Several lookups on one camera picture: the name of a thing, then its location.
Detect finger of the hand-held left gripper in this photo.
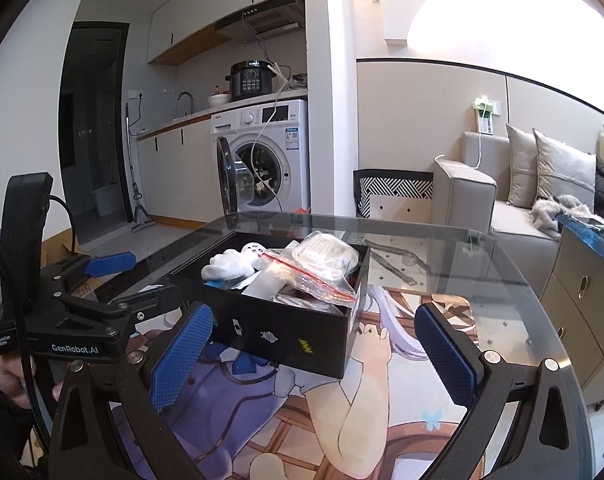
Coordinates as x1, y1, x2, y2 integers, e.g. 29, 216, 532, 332
40, 251, 136, 292
56, 282, 183, 333

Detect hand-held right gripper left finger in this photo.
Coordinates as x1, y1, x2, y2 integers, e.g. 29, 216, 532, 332
46, 301, 217, 480

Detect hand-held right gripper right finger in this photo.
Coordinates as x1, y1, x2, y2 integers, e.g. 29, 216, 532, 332
413, 302, 604, 480

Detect white plush toy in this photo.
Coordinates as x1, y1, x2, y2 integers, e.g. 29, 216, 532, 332
202, 241, 269, 282

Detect black cardboard box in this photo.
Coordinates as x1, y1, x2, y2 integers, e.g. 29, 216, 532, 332
168, 230, 371, 379

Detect red zip bag white packet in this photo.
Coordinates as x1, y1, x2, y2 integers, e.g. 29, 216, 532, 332
242, 249, 361, 307

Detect bagged white rope bundle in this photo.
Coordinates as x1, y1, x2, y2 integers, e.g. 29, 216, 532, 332
284, 231, 361, 286

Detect person's left hand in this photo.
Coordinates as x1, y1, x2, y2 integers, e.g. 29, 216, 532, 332
0, 352, 65, 411

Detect grey bin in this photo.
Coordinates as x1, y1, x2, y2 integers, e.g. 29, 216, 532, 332
92, 182, 120, 217

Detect mop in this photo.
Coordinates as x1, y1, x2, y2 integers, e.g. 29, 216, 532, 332
123, 102, 155, 234

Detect printed table mat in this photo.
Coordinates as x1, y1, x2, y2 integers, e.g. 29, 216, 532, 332
106, 280, 483, 480

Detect kitchen counter cabinet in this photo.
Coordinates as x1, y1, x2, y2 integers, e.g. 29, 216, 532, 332
136, 110, 219, 224

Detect black framed glass door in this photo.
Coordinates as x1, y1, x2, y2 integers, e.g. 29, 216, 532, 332
69, 21, 130, 247

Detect beige side cabinet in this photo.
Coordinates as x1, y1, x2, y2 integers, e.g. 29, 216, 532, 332
537, 232, 604, 392

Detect beige sofa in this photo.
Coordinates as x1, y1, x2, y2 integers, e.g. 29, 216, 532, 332
434, 130, 604, 267

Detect patterned chair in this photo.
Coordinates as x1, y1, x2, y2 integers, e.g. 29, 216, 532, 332
353, 168, 435, 219

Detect grey furry cloth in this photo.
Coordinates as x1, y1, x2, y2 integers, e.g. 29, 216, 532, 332
529, 194, 591, 239

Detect white washing machine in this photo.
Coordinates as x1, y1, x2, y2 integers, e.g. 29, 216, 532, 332
211, 99, 311, 217

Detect small beige cushion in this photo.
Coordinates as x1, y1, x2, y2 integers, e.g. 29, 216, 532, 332
504, 122, 541, 209

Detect large grey cushion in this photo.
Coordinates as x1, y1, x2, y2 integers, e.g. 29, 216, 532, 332
532, 127, 598, 212

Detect black pressure cooker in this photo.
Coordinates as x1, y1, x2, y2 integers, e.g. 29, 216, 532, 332
226, 60, 279, 102

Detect range hood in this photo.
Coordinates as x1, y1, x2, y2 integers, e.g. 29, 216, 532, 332
214, 0, 305, 37

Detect white hanging cable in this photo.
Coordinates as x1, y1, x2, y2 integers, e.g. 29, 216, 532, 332
248, 62, 293, 202

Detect white charger cable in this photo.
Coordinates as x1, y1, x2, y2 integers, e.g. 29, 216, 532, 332
434, 132, 484, 172

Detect wall socket with charger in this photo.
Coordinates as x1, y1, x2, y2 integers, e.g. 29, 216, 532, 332
471, 95, 501, 136

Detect white wall cabinets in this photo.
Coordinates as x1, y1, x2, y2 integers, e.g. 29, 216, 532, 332
146, 0, 305, 67

